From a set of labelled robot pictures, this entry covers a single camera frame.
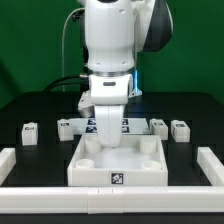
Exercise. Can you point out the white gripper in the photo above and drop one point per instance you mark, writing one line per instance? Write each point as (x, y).
(107, 98)

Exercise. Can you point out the white square tabletop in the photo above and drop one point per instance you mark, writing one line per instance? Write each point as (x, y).
(139, 160)

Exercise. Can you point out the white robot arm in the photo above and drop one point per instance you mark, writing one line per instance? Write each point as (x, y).
(115, 31)

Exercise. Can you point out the white sheet with fiducial tags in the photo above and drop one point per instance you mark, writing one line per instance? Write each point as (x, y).
(133, 126)

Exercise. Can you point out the white U-shaped obstacle fence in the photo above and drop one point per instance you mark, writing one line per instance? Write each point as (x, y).
(15, 200)

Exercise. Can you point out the black camera on stand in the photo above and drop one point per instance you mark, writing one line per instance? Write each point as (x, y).
(79, 16)

